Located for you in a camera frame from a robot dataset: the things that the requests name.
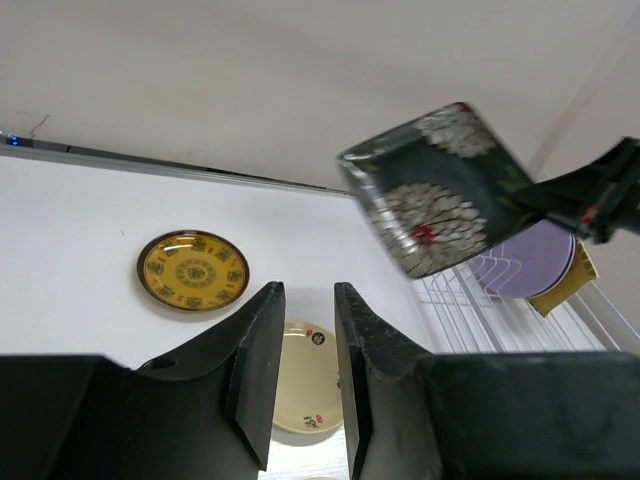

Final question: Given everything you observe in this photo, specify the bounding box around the cream plate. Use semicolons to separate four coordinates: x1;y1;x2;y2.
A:
273;321;343;434

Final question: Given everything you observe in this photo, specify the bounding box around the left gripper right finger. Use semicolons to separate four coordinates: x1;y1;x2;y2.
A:
334;282;435;479

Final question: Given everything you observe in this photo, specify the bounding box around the brown yellow round plate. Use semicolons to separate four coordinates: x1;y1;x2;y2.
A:
136;230;250;312

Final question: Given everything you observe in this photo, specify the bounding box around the black floral square plate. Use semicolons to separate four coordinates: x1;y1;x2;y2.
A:
337;102;540;279

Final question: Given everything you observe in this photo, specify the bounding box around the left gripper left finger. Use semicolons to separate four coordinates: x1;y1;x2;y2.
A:
139;281;285;470

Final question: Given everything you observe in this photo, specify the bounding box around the purple round plate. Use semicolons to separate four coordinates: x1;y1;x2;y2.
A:
470;220;577;299

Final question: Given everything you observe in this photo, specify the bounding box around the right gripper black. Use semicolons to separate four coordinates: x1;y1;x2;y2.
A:
511;137;639;244

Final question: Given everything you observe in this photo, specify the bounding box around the white wire dish rack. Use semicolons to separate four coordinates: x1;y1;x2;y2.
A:
411;265;639;355

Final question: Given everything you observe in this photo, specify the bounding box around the yellow woven square plate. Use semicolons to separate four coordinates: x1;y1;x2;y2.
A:
527;240;599;317

